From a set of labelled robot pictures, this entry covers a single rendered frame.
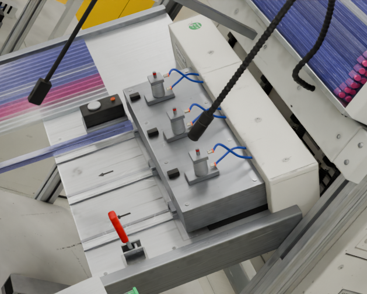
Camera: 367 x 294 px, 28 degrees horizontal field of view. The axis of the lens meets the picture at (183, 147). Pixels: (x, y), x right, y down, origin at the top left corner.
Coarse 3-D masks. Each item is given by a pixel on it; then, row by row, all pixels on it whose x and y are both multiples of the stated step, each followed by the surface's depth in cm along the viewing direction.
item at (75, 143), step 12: (96, 132) 116; (108, 132) 116; (120, 132) 116; (60, 144) 115; (72, 144) 115; (84, 144) 115; (24, 156) 114; (36, 156) 114; (48, 156) 115; (0, 168) 113; (12, 168) 114
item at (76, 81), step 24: (72, 48) 155; (0, 72) 153; (24, 72) 151; (72, 72) 148; (96, 72) 147; (0, 96) 146; (24, 96) 145; (48, 96) 144; (72, 96) 142; (96, 96) 141; (0, 120) 140; (24, 120) 139
